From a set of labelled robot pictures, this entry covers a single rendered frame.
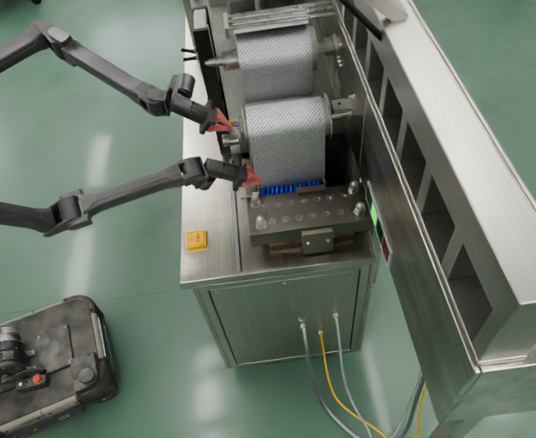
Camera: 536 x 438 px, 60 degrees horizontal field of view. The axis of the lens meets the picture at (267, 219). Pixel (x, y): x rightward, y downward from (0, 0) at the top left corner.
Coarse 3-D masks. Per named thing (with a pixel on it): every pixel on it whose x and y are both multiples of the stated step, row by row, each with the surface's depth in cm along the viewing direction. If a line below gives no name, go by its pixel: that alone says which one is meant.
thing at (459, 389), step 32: (320, 0) 172; (320, 32) 182; (352, 64) 132; (448, 64) 124; (352, 96) 134; (352, 128) 145; (384, 160) 111; (384, 192) 116; (384, 224) 120; (416, 224) 93; (416, 256) 96; (416, 288) 99; (416, 320) 103; (448, 320) 82; (416, 352) 106; (448, 352) 85; (448, 384) 87; (480, 384) 79; (512, 384) 81; (448, 416) 94; (480, 416) 96
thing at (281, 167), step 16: (320, 144) 145; (256, 160) 148; (272, 160) 149; (288, 160) 149; (304, 160) 150; (320, 160) 151; (272, 176) 154; (288, 176) 155; (304, 176) 156; (320, 176) 157
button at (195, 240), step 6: (192, 234) 162; (198, 234) 162; (204, 234) 161; (186, 240) 161; (192, 240) 160; (198, 240) 160; (204, 240) 160; (186, 246) 159; (192, 246) 159; (198, 246) 159; (204, 246) 159
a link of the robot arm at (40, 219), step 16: (0, 208) 121; (16, 208) 126; (32, 208) 131; (48, 208) 136; (64, 208) 135; (0, 224) 125; (16, 224) 128; (32, 224) 131; (48, 224) 134; (64, 224) 136
